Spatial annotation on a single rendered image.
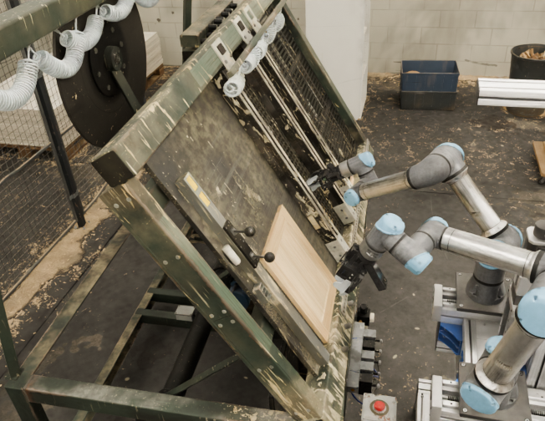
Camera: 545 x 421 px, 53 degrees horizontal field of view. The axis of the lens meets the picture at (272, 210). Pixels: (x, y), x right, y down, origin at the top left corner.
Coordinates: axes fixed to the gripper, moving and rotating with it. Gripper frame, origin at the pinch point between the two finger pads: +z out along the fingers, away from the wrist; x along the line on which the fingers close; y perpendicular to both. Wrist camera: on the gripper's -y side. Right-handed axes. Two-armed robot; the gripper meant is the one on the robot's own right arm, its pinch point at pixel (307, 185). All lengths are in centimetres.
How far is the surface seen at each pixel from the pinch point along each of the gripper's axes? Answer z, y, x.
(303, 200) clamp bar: -1.4, 16.3, -0.6
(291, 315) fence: -2, 79, 12
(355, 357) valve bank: -1, 60, 58
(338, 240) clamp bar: -4.7, 15.3, 26.7
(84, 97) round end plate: 47, 33, -92
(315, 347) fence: -1, 79, 30
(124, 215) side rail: 5, 106, -61
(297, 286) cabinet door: 1, 60, 13
